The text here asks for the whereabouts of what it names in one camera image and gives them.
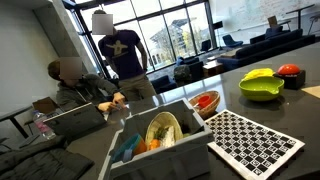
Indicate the green plastic bowl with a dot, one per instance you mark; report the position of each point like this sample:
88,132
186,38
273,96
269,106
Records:
261,94

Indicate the orange plastic cup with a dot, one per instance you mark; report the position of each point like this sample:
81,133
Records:
141,147

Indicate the clear plastic water bottle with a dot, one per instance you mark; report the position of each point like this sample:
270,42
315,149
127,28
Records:
41,126

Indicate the dark puffy jacket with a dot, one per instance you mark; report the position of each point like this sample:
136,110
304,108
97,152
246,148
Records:
40,163

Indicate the red button on black box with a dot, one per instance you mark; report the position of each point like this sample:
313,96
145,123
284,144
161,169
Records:
288,70

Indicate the black side table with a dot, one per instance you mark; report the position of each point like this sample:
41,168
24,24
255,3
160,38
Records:
13,115

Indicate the standing person navy t-shirt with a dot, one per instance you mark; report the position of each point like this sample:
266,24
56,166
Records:
124,53

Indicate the gray plastic bin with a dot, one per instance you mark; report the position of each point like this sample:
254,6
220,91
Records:
166,161

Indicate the dark navy armchair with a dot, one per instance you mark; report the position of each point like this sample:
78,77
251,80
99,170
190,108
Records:
163,84

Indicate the red plastic scoop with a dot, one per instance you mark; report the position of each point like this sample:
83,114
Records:
204,101

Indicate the tall black bar table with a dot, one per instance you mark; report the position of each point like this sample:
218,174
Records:
300,10

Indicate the long dark blue sofa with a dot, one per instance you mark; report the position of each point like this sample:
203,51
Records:
266,50

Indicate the black white checkerboard calibration board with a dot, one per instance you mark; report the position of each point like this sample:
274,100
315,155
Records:
250,143

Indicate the orange toy fruit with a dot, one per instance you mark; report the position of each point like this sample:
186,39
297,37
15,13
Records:
154,144

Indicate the square brown paper sheet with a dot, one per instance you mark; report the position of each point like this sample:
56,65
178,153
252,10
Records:
314,92

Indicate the oval woven plate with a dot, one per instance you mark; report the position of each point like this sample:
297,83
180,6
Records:
163,120

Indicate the small open cardboard box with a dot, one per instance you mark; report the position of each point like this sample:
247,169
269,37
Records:
45,105

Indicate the teal plastic cups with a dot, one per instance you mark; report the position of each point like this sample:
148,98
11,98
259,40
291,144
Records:
126,146

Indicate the gray laptop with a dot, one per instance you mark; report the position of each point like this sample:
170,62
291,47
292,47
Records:
76,120

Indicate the wooden coffee table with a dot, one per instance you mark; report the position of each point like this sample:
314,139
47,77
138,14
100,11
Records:
213,68

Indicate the blue lounge armchair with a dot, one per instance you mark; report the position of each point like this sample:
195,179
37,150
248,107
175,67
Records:
230,41

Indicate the white toy food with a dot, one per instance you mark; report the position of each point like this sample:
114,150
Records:
169,137

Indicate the dark backpack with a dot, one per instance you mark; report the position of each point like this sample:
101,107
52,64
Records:
182,73

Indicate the seated person gray hoodie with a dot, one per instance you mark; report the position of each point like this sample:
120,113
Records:
77,93

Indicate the yellow banana toy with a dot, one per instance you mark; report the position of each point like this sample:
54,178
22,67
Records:
258,72

